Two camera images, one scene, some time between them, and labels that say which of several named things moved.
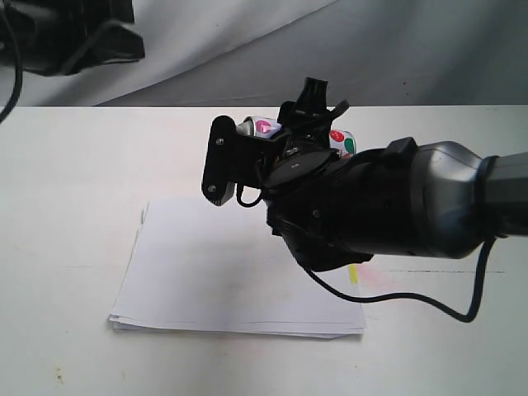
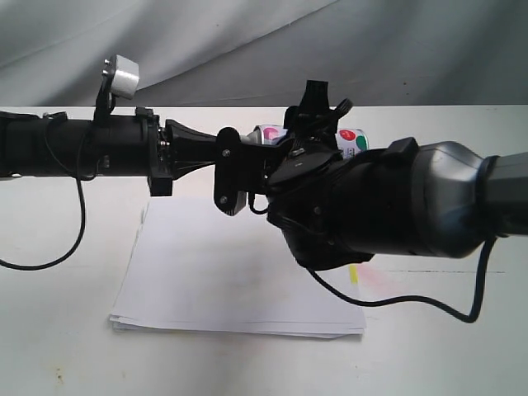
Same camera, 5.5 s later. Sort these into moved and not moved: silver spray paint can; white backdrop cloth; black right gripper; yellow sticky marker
Moved: silver spray paint can
Not moved: white backdrop cloth; black right gripper; yellow sticky marker
